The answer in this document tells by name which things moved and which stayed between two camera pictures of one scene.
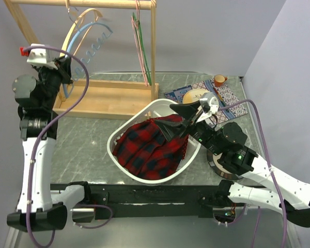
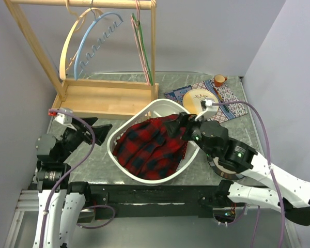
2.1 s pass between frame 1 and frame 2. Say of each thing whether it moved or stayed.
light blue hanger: moved
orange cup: stayed
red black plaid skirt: stayed
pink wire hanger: stayed
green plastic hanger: stayed
